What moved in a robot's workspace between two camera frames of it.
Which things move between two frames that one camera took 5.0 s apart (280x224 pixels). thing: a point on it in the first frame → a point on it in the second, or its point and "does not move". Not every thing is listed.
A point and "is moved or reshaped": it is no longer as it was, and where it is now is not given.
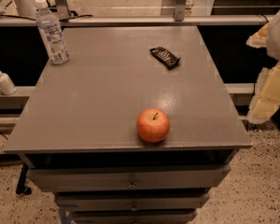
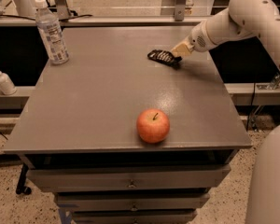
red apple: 153,125 does not move
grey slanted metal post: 61,0 does not move
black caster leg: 21,185 does not move
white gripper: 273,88 → 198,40
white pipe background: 24,2 does not move
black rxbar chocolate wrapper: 169,59 is moved or reshaped
